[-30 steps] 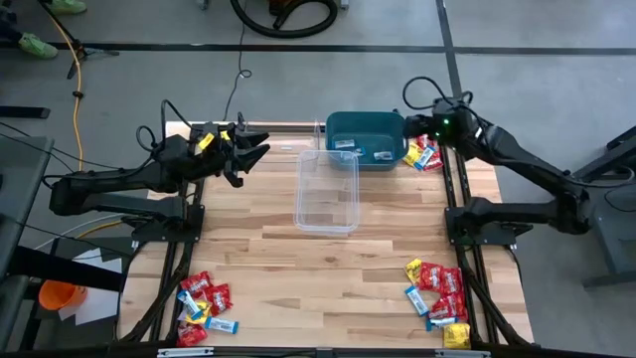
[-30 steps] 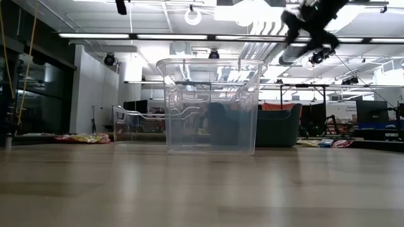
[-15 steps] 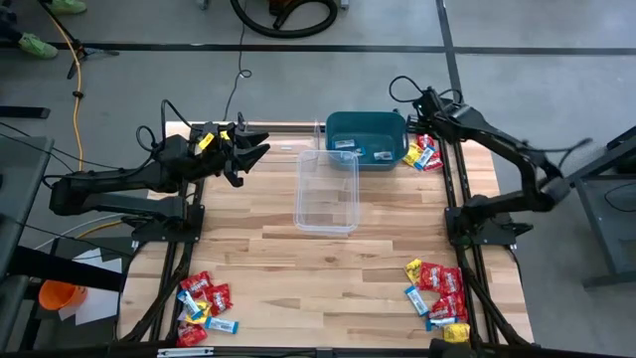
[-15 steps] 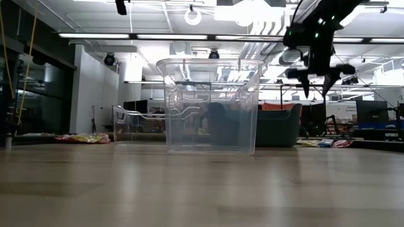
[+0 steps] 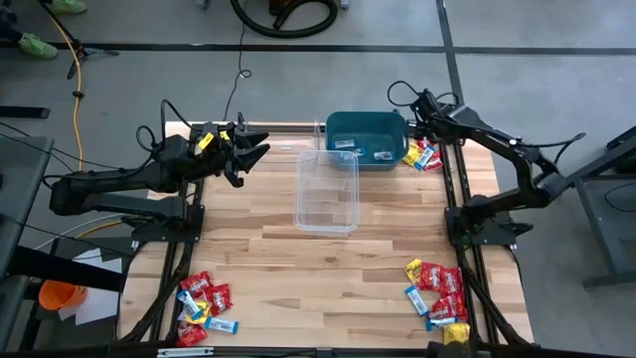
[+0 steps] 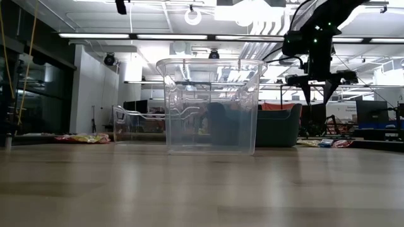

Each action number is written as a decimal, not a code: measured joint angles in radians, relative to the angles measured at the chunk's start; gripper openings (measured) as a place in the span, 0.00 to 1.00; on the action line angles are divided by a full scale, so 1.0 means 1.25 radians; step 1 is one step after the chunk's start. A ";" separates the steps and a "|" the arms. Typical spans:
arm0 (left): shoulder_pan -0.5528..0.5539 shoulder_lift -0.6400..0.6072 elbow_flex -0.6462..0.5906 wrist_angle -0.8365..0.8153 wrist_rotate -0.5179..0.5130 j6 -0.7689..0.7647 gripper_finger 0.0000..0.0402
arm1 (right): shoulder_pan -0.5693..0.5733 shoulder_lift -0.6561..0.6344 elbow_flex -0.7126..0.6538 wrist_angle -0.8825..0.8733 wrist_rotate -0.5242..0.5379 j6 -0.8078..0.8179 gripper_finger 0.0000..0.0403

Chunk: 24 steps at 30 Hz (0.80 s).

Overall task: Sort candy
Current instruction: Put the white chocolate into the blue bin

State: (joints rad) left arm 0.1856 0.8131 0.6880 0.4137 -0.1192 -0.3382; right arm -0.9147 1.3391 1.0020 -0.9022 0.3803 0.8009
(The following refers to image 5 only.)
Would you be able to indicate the black light stand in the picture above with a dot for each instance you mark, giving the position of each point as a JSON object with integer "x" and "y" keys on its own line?
{"x": 92, "y": 51}

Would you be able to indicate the black table frame rails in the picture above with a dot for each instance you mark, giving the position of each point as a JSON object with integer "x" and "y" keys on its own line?
{"x": 449, "y": 184}
{"x": 169, "y": 258}

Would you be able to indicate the white paper sheet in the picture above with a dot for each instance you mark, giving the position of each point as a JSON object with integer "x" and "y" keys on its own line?
{"x": 99, "y": 308}

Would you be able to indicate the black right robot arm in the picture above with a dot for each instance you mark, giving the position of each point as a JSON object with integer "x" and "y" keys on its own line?
{"x": 497, "y": 136}

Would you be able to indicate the grey metal stand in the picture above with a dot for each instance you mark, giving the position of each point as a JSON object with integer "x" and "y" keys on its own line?
{"x": 606, "y": 233}

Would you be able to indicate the orange plastic bucket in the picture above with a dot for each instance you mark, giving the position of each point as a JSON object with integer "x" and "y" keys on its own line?
{"x": 59, "y": 293}

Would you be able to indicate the silver metal bracket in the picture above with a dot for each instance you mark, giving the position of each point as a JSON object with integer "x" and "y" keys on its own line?
{"x": 186, "y": 352}

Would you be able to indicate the black table edge bar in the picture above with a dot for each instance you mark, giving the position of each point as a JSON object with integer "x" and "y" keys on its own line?
{"x": 278, "y": 354}

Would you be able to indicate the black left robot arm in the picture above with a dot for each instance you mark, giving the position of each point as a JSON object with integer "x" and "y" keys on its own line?
{"x": 99, "y": 184}

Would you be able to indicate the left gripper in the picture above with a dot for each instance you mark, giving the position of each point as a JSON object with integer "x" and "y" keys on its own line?
{"x": 213, "y": 151}

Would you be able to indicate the teal plastic bin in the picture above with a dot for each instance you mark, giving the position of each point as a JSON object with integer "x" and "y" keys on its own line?
{"x": 367, "y": 126}

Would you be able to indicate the black flat bar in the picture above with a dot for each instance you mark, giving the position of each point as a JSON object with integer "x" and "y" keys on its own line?
{"x": 25, "y": 112}

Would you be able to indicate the person's leg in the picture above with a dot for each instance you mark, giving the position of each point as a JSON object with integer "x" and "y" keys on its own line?
{"x": 7, "y": 25}

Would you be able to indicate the grey side table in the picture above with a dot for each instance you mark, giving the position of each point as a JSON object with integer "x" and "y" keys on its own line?
{"x": 20, "y": 174}

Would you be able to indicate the black sloped beam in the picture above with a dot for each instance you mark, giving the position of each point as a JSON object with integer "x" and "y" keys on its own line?
{"x": 64, "y": 271}

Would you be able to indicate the person's foot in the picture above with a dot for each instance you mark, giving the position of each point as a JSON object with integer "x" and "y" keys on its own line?
{"x": 67, "y": 6}
{"x": 37, "y": 47}

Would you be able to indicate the tall clear plastic bin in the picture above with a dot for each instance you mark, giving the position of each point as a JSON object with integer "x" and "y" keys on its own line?
{"x": 348, "y": 164}

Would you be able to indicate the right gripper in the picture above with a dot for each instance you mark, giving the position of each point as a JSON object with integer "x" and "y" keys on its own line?
{"x": 434, "y": 114}

